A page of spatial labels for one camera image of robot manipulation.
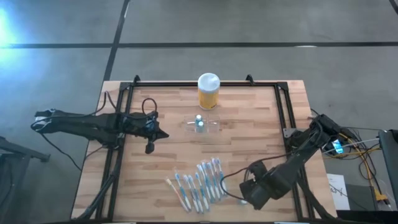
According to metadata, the white floor cable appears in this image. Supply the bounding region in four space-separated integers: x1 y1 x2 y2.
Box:
323 138 380 155

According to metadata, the clear acrylic organizer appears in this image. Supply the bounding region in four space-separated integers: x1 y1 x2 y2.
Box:
183 114 221 134

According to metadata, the yellow canister with white lid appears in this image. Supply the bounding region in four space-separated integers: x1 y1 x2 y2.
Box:
197 72 221 111

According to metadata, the black equipment case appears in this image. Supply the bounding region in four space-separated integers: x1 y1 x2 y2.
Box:
378 129 398 187

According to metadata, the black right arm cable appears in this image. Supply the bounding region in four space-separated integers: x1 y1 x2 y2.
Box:
220 151 312 202

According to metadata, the black aluminium table frame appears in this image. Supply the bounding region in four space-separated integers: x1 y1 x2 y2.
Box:
74 74 336 223

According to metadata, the yellow floor cable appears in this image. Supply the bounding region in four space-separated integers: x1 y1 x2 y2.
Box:
338 132 389 203

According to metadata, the grey floor mat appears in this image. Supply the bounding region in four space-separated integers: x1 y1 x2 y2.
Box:
345 183 379 212

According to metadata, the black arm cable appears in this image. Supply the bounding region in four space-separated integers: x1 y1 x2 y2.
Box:
30 91 158 172
220 151 312 202

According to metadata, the dark metal bench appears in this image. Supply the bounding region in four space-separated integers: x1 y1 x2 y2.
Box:
0 136 50 224

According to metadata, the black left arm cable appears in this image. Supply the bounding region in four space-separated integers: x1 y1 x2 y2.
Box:
30 91 158 172

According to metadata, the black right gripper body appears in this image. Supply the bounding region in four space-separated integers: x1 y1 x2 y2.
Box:
239 161 276 211

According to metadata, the white paper sheet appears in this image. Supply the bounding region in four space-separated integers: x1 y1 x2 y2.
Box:
326 173 351 211

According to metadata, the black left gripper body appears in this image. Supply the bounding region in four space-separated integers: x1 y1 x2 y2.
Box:
124 111 159 155

